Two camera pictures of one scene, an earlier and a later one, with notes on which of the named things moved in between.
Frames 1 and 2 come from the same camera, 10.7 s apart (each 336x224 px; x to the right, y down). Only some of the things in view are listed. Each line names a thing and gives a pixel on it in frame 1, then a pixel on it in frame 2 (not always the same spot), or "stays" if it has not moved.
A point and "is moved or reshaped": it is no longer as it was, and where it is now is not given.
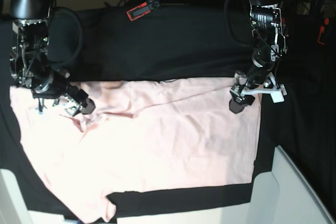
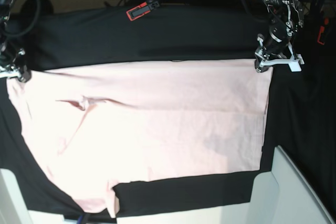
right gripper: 255,75 to 275,41
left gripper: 58,87 to 9,59
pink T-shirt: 142,135 is moved or reshaped
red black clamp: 136,12 stays
